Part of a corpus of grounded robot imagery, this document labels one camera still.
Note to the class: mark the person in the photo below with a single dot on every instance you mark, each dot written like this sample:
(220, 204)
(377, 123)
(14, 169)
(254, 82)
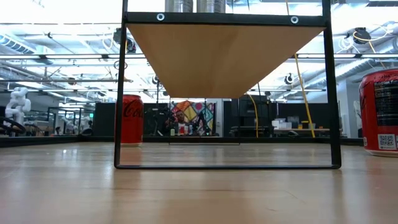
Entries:
(180, 117)

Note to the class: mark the colourful patterned panel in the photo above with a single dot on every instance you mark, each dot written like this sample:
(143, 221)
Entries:
(194, 109)

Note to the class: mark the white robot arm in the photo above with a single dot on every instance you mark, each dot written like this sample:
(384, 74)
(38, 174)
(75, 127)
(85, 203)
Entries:
(18, 105)

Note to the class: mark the black hanging device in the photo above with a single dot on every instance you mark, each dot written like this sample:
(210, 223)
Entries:
(131, 46)

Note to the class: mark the background wooden table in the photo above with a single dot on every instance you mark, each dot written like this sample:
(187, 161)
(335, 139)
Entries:
(298, 130)

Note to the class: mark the black cabinet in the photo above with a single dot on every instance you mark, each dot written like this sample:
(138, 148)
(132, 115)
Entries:
(247, 109)

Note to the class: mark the black aluminium rig frame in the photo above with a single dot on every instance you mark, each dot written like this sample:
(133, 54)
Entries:
(31, 141)

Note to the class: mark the red Coca-Cola can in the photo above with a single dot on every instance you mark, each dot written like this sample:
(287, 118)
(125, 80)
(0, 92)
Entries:
(133, 121)

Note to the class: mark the wooden shelf black metal frame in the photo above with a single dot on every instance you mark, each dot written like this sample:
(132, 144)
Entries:
(217, 59)

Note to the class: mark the red soda can blue logo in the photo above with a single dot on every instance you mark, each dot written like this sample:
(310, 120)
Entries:
(379, 112)

